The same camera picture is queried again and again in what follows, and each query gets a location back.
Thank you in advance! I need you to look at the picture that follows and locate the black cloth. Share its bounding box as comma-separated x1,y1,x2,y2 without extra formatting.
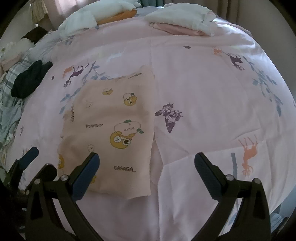
11,60,53,98

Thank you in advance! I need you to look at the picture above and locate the teal curtain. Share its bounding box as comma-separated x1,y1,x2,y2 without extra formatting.
140,0,170,7

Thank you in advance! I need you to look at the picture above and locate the white fluffy pillow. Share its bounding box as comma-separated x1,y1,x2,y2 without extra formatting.
58,0,141,37

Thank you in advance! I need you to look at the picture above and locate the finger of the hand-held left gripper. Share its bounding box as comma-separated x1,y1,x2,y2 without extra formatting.
23,163,57,198
4,146,39,187

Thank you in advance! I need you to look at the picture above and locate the pink folded cloth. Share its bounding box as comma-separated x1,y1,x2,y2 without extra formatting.
149,22,208,37

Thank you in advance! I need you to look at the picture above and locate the pink printed bed cover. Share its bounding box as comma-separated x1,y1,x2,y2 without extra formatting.
5,9,296,241

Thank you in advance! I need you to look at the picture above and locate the white fluffy folded blanket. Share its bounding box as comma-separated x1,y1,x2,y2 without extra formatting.
144,3,218,36

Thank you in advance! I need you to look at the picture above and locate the peach bear print garment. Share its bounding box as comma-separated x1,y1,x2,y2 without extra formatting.
57,65,155,200

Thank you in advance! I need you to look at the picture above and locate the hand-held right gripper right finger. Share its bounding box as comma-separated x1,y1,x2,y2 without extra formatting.
194,152,271,241

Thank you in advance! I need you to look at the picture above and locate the dark brown chair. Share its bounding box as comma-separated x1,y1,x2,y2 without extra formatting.
22,26,50,44

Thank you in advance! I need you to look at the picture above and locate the plaid cloth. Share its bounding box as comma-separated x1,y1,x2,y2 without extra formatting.
0,56,30,107

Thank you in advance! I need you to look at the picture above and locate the grey bed sheet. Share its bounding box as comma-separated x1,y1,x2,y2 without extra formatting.
135,6,167,18

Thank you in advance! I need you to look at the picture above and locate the pink curtain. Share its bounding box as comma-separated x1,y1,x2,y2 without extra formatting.
31,0,80,24
209,0,275,26

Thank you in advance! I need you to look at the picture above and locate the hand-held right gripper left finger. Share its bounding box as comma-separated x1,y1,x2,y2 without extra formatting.
25,152,104,241

